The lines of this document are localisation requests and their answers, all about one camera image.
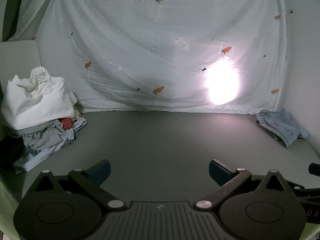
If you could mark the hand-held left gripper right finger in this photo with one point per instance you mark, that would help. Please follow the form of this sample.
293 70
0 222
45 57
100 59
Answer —
217 170

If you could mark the white garment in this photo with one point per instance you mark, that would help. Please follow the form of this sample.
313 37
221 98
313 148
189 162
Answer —
37 105

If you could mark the grey flat panel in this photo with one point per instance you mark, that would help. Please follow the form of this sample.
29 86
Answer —
17 57

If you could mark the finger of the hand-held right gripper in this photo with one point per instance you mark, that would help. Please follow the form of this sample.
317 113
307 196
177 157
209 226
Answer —
315 169

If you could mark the folded light blue denim garment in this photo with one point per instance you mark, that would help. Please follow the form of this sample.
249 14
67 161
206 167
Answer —
282 127

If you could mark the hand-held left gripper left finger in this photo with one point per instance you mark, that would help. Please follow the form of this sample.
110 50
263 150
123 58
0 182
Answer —
101 171

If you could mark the cream cloth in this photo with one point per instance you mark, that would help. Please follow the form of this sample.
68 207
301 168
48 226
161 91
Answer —
78 115

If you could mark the carrot print backdrop sheet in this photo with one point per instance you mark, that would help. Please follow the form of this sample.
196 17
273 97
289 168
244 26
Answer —
150 30

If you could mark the red checked cloth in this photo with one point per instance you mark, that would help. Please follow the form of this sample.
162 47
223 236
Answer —
67 123

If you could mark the pile of mixed clothes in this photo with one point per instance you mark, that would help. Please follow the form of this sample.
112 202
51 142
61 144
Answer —
27 163

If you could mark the grey garment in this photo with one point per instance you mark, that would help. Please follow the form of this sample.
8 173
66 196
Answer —
47 137

